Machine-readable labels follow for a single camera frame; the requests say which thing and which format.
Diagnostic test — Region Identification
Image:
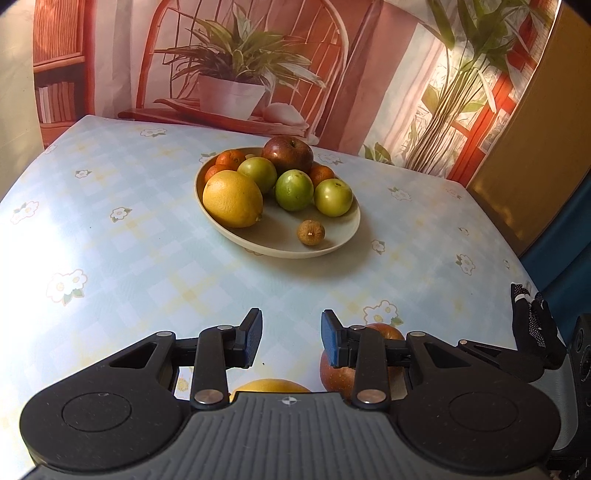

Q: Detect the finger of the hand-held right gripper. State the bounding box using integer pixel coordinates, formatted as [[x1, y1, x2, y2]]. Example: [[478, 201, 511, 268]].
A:
[[457, 339, 548, 384]]

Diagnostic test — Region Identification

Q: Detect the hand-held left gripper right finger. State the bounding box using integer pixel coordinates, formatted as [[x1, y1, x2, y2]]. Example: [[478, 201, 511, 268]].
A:
[[322, 309, 474, 411]]

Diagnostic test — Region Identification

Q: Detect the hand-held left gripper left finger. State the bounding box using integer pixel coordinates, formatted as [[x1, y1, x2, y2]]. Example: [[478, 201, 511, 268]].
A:
[[110, 308, 264, 411]]

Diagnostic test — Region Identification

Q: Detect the red apple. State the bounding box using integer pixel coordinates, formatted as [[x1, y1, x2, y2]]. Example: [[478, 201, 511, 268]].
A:
[[262, 135, 315, 175], [320, 322, 408, 406]]

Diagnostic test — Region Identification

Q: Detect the large yellow citrus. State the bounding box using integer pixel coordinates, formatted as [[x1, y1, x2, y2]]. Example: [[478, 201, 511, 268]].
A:
[[202, 170, 264, 229], [229, 379, 312, 401]]

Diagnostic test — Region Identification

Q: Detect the cream round plate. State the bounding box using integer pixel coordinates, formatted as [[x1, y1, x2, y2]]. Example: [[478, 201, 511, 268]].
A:
[[194, 152, 362, 259]]

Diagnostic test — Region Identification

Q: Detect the green apple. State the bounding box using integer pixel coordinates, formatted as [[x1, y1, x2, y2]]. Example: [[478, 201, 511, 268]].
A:
[[238, 157, 278, 195], [314, 178, 354, 217], [275, 169, 315, 212]]

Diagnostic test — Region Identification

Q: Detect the person's right hand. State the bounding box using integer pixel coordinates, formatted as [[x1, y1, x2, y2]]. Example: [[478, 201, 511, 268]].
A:
[[510, 282, 567, 370]]

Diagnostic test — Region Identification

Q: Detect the blue cloth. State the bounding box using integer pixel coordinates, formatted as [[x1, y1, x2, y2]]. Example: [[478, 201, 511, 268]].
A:
[[522, 185, 591, 333]]

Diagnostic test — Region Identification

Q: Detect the wooden panel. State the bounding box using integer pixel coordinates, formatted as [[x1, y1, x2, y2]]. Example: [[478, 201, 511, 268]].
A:
[[466, 7, 591, 257]]

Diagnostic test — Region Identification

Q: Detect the printed backdrop cloth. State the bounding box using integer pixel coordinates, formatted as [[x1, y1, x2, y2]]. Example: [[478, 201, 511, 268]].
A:
[[32, 0, 566, 185]]

